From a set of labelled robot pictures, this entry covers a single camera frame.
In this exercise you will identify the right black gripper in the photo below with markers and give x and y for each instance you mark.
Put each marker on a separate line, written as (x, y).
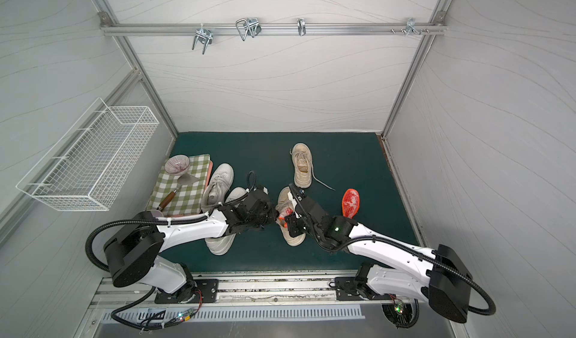
(295, 221)

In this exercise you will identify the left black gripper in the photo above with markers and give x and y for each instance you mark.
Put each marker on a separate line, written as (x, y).
(266, 210)

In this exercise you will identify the red orange insole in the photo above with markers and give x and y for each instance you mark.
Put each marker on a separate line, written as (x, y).
(350, 203)

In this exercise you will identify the white sneaker front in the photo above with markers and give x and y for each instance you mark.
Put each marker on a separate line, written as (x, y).
(220, 246)

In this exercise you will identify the white sneaker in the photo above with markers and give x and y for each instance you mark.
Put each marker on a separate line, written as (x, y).
(219, 184)
(220, 246)

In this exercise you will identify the beige lace sneaker with laces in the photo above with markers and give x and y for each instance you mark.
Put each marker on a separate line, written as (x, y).
(302, 161)

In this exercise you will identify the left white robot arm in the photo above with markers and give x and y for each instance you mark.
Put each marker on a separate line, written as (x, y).
(129, 250)

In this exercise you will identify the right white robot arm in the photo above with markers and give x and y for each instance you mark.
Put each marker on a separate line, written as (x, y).
(421, 273)

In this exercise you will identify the white sneaker rear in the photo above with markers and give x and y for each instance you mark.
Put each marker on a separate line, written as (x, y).
(219, 184)

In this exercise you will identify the green checkered cloth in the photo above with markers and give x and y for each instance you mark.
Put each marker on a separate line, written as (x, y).
(193, 184)

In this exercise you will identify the metal U-bolt hook left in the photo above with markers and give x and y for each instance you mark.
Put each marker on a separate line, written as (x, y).
(203, 37)

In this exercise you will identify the metal u-bolt hook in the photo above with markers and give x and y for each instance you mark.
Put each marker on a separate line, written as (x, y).
(203, 37)
(248, 27)

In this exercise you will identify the metal U-bolt hook middle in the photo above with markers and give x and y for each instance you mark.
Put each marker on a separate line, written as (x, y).
(248, 27)

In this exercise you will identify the metal clip hook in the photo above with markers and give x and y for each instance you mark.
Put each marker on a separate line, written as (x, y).
(301, 27)

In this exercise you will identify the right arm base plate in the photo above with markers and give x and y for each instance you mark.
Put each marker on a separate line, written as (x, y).
(354, 289)

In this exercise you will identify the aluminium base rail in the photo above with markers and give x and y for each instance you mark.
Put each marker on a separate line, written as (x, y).
(262, 288)

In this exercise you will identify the purple saucepan wooden handle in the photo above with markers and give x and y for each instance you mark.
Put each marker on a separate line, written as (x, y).
(158, 210)

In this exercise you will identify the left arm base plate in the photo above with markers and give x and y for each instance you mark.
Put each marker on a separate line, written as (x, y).
(203, 290)

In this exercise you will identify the white slotted cable duct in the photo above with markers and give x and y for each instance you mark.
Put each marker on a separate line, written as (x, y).
(305, 313)

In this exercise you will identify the white wire basket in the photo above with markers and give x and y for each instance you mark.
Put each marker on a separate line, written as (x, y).
(87, 167)

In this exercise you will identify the metal bracket hook right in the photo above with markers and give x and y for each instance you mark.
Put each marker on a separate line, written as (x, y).
(410, 28)

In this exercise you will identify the metal crossbar rail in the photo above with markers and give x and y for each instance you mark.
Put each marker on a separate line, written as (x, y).
(268, 29)

